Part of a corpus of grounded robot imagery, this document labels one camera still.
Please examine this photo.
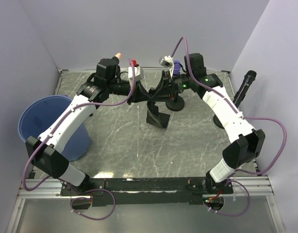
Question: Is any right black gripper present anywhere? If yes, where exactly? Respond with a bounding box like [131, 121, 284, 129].
[150, 70, 193, 103]

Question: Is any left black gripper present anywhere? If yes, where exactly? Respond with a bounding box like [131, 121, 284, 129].
[107, 79, 152, 105]

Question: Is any black trash bag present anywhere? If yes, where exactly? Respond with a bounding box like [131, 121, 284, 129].
[146, 94, 170, 129]

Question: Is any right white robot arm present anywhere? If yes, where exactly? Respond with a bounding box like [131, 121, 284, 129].
[159, 53, 265, 193]

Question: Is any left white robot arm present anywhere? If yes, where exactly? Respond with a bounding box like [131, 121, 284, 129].
[25, 54, 144, 195]

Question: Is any blue plastic trash bin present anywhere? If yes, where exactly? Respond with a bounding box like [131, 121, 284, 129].
[17, 95, 90, 162]

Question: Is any purple microphone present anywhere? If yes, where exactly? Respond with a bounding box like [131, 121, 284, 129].
[173, 60, 182, 76]

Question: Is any beige microphone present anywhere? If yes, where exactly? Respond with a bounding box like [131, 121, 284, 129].
[112, 53, 121, 63]

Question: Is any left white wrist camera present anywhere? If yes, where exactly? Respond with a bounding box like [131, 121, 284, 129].
[128, 59, 145, 84]

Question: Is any black microphone orange ring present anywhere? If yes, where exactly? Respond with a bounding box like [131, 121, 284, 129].
[232, 70, 257, 107]

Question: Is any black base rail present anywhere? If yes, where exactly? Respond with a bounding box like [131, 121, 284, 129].
[60, 177, 233, 207]

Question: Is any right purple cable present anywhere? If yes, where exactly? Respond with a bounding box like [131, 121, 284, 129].
[170, 36, 287, 216]

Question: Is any purple cable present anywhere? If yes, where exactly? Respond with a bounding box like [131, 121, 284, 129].
[170, 36, 287, 216]
[22, 58, 137, 220]

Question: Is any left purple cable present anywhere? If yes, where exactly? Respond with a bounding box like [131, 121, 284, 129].
[22, 58, 137, 220]

